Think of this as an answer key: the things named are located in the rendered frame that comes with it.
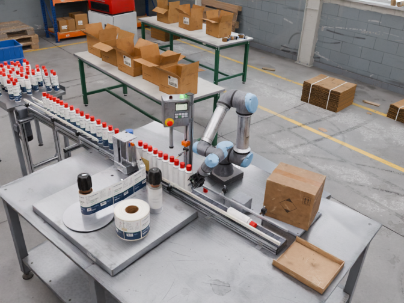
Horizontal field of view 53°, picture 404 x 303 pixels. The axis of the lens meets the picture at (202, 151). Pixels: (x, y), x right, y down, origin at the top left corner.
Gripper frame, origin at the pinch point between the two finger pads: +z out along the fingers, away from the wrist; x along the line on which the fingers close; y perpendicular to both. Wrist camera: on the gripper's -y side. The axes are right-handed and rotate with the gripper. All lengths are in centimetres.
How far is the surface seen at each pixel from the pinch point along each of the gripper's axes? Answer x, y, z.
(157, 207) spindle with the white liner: -1.1, 30.7, 1.6
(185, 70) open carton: -121, -131, 51
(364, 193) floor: 92, -215, 55
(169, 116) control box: -41.1, -1.3, -26.3
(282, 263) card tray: 71, 9, -29
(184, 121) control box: -34.1, -9.1, -25.0
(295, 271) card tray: 78, 9, -33
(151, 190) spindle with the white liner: -9.9, 32.6, -8.1
